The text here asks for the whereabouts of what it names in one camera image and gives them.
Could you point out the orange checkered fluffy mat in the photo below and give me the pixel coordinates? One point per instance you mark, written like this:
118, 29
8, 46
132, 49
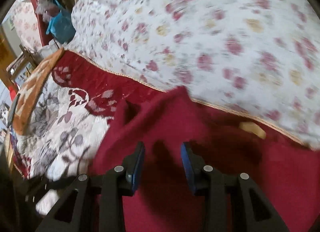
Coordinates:
32, 92

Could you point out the red and white floral blanket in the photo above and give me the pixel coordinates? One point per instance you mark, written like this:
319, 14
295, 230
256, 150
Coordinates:
62, 127

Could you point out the blue plastic bag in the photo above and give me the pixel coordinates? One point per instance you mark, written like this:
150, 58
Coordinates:
61, 27

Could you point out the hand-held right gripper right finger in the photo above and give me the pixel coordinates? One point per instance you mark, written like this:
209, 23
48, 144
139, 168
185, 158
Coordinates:
188, 169

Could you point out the wooden chair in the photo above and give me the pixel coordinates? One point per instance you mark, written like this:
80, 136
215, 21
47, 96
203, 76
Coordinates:
20, 64

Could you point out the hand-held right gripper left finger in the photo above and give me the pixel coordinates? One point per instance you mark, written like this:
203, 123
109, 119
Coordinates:
137, 169

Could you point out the white floral quilt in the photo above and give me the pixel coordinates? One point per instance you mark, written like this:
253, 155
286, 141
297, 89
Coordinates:
200, 34

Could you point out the pale floral pillow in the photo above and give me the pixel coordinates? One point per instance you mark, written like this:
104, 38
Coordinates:
25, 24

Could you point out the clear plastic bag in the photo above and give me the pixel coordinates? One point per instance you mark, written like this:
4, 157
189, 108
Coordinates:
47, 10

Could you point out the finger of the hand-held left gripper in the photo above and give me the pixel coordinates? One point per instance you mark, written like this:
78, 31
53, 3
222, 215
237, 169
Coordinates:
55, 184

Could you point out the dark red knit garment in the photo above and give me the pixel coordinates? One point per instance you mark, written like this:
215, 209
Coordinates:
175, 122

